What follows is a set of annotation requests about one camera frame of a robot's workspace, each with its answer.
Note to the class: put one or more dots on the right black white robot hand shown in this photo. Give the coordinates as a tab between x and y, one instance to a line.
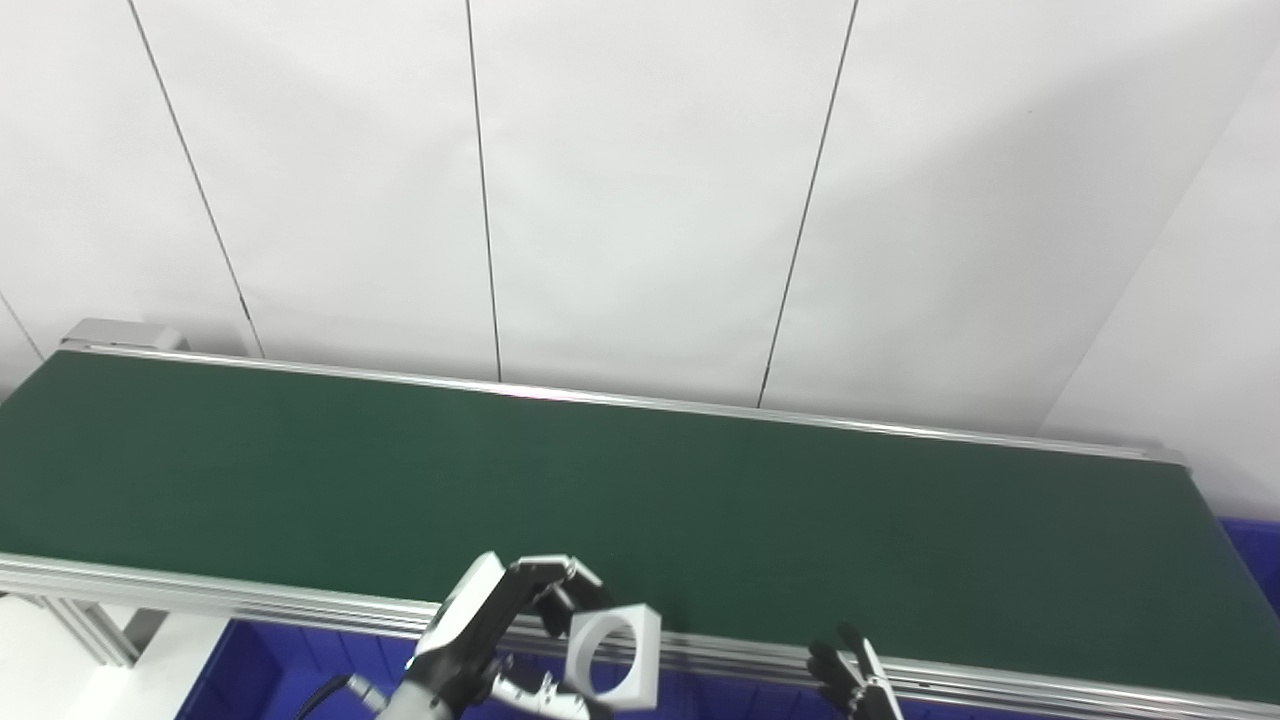
855	690

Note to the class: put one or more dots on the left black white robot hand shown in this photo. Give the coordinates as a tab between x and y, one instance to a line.
465	640

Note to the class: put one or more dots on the white square part with hole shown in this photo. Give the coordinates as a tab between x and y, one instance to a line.
645	650

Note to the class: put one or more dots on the blue plastic bin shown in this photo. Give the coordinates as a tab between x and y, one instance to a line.
1258	560
740	700
260	675

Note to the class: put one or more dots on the green conveyor belt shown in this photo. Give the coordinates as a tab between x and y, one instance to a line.
640	500

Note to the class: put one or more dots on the aluminium extrusion conveyor leg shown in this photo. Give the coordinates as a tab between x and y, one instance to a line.
100	630

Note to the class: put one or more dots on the grey conveyor motor housing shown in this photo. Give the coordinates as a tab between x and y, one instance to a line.
125	333

